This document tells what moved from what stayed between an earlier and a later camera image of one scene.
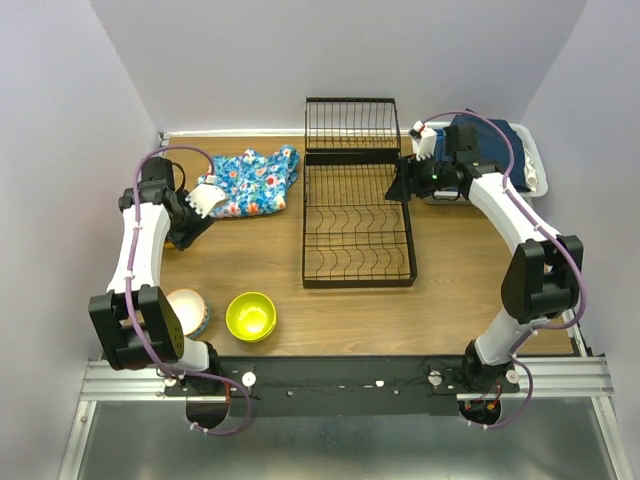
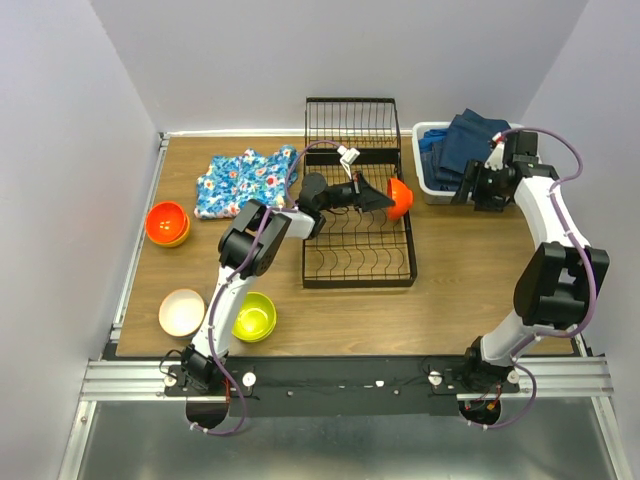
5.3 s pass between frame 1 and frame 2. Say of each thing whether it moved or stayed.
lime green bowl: stayed
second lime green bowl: stayed
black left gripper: moved
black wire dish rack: stayed
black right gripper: moved
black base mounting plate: stayed
